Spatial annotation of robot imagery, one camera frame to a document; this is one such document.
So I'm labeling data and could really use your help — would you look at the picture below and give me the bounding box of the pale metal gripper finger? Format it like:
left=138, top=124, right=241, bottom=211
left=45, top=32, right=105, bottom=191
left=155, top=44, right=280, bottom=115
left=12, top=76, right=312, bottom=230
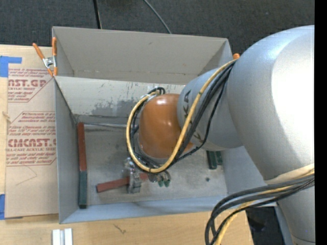
left=127, top=172, right=143, bottom=194
left=123, top=157, right=137, bottom=178

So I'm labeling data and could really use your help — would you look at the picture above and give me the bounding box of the red-brown flat block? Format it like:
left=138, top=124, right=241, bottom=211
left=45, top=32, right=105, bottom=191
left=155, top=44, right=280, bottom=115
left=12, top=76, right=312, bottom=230
left=96, top=173, right=149, bottom=193
left=77, top=122, right=88, bottom=174

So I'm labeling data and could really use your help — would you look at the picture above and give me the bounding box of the grey metal bin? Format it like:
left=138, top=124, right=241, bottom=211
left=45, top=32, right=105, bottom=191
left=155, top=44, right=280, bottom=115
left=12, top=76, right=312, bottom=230
left=52, top=26, right=278, bottom=225

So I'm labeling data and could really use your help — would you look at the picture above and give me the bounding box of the brown cardboard board red print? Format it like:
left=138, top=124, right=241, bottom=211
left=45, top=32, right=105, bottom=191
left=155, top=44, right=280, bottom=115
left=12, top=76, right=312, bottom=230
left=0, top=44, right=60, bottom=220

